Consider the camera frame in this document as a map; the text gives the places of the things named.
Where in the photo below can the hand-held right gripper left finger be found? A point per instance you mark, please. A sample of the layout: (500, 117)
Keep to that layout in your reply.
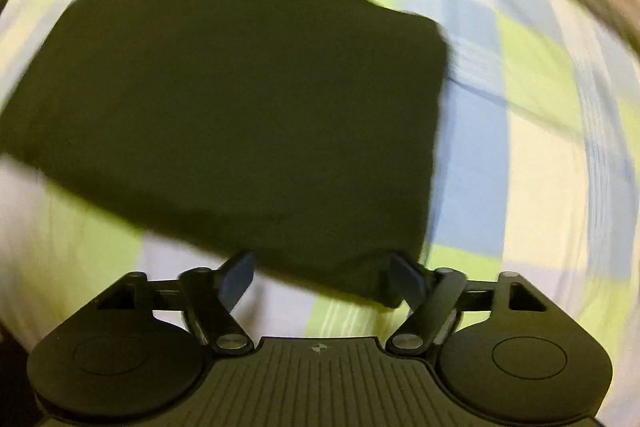
(237, 279)

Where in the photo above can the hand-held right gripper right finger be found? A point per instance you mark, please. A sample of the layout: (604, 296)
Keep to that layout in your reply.
(407, 282)

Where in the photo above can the dark green long-sleeve shirt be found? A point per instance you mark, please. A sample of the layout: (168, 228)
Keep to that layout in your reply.
(225, 107)

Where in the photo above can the checked bed sheet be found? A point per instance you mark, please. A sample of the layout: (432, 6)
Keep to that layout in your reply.
(525, 107)

